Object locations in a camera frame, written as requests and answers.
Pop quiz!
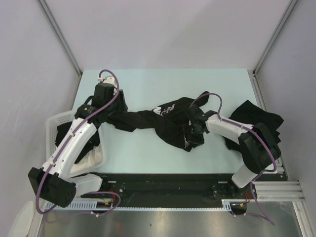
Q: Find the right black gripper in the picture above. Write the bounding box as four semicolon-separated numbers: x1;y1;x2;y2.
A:
183;122;204;148

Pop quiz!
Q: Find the black printed t shirt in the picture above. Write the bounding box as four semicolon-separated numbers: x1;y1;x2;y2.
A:
106;97;195;152

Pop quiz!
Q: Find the white plastic basket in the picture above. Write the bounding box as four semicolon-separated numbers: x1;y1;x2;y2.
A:
46;110;107;177

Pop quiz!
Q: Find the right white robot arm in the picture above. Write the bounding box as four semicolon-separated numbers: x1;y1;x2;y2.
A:
185;105;281;198

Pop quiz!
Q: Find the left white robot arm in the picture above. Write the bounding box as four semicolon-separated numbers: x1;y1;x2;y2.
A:
28;81;126;213

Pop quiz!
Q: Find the stack of folded black shirts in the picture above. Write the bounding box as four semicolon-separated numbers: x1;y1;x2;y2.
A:
229;100;284;144

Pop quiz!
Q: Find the white shirt in basket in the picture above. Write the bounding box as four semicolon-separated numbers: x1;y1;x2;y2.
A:
71;146;103;173

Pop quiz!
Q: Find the black shirt in basket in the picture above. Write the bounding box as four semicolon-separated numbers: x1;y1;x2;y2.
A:
55;122;100;164

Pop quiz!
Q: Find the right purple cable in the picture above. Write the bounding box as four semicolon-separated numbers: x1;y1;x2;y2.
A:
189;92;278;173

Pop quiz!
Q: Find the right cable duct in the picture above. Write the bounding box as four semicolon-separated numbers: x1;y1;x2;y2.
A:
222;199;247;213

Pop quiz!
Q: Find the cable duct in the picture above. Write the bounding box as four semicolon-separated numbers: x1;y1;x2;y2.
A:
222;199;247;213
54;200;113;211

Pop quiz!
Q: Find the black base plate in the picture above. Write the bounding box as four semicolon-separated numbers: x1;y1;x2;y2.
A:
74;172;259;209

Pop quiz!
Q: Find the aluminium frame rail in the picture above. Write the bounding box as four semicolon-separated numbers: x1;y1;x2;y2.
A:
254;181;305;202

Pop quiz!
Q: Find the left cable duct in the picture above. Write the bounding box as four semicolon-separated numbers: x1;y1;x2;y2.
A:
54;200;113;211

